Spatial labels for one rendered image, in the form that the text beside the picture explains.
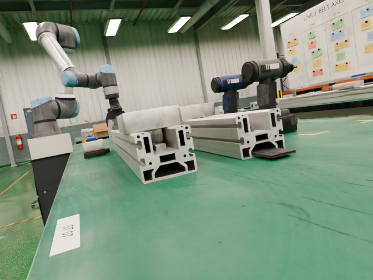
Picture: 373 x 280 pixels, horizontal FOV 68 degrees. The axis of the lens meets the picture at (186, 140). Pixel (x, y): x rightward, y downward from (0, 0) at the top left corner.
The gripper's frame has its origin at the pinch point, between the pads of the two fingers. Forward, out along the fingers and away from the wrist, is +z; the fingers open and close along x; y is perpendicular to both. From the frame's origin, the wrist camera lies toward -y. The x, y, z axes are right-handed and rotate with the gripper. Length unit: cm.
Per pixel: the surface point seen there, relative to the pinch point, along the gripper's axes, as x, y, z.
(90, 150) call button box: 14.1, -34.7, 2.7
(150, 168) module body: 3, -99, 3
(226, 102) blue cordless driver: -37, -50, -6
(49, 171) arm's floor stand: 38.8, 19.6, 14.0
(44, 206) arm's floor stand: 45, 19, 32
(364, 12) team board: -283, 84, -79
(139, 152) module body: 5, -99, 0
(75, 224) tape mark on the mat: 15, -111, 5
